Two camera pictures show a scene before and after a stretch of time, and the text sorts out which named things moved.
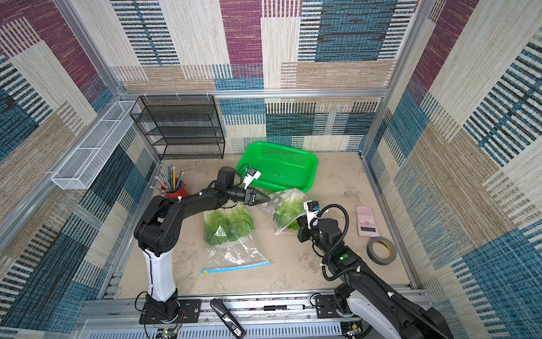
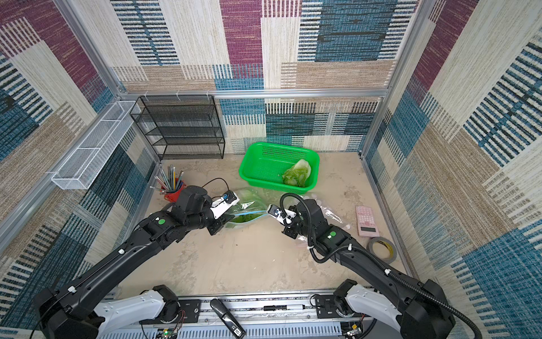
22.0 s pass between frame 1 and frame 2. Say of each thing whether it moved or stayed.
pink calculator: stayed
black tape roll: stayed
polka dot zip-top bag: moved
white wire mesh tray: stayed
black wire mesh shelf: stayed
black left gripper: moved
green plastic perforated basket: stayed
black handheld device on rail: stayed
